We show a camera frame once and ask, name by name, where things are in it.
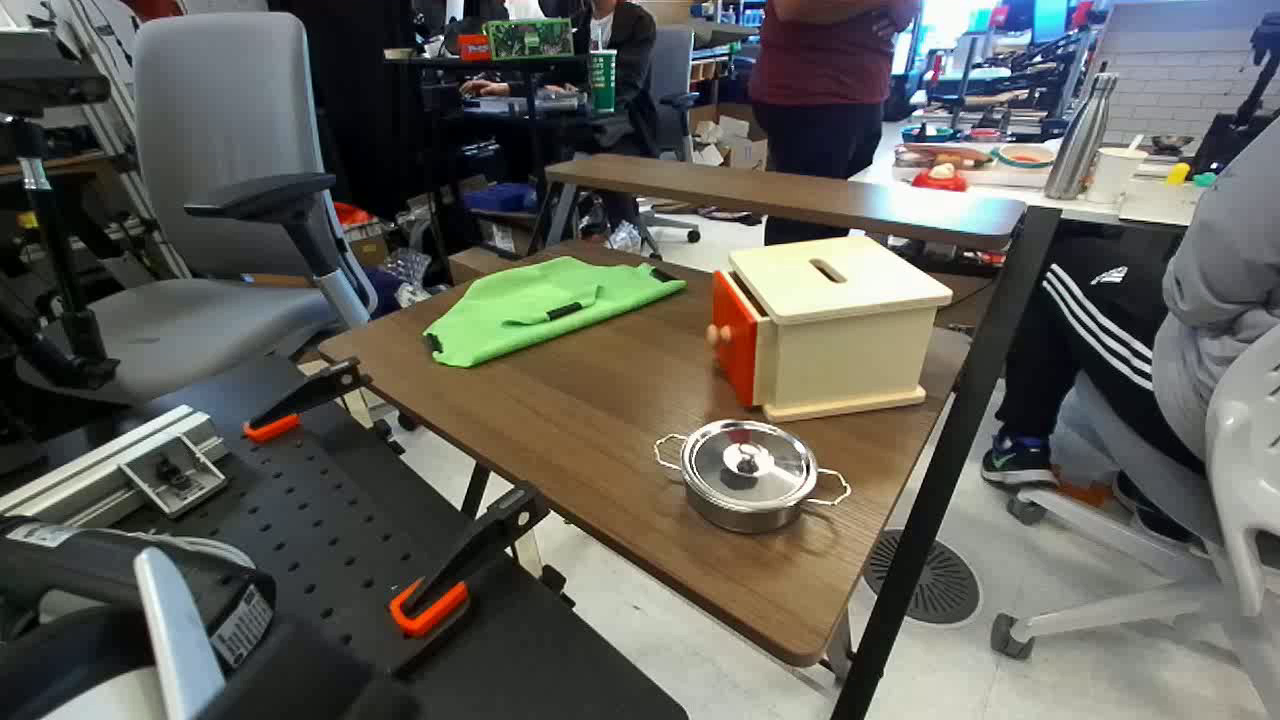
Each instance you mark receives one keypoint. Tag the green cloth towel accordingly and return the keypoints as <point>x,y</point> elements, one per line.
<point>534,314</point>

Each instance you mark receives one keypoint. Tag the black gray robot base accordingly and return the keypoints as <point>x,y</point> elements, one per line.
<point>83,575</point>

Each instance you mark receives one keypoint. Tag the brown wooden table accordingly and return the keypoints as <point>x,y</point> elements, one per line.
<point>603,427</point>

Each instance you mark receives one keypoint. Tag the steel pot with lid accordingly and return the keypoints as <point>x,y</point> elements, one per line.
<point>747,465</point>

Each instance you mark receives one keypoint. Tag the wooden box with orange drawer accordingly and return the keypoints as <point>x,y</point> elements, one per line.
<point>840,334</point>

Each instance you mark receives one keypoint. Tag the raised brown wooden shelf board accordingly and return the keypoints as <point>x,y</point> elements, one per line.
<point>801,197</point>

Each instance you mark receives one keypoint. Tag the green can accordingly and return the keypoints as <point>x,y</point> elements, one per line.
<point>603,83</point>

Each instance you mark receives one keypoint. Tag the black orange spring clamp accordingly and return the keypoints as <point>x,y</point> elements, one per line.
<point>302,401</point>
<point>442,584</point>

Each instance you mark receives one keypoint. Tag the person in black jacket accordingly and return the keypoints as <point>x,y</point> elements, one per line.
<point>626,55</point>

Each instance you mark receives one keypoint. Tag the standing person maroon shirt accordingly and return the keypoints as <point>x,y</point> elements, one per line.
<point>820,65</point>

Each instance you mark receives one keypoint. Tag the black perforated workbench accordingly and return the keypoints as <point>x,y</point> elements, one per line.
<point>332,520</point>

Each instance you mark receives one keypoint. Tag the red toy object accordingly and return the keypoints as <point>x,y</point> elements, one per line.
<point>940,176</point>

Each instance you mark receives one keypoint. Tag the round floor drain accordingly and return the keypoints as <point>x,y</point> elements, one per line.
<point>940,584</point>

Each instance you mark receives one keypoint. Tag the gray office chair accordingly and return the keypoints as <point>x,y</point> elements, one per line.
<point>220,122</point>

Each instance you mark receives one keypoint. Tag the steel water bottle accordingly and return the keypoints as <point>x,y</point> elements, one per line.
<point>1078,146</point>

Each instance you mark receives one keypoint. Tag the white desk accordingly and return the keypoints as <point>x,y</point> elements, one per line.
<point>1134,200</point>

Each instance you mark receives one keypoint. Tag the seated person gray hoodie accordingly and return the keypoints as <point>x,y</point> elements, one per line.
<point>1215,295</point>

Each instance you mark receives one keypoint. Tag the black tripod stand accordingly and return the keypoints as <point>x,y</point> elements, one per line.
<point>54,227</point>

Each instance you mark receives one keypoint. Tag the white office chair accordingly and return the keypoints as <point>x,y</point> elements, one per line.
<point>1244,465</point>

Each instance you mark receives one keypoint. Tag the aluminium rail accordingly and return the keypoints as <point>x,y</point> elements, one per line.
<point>94,465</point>

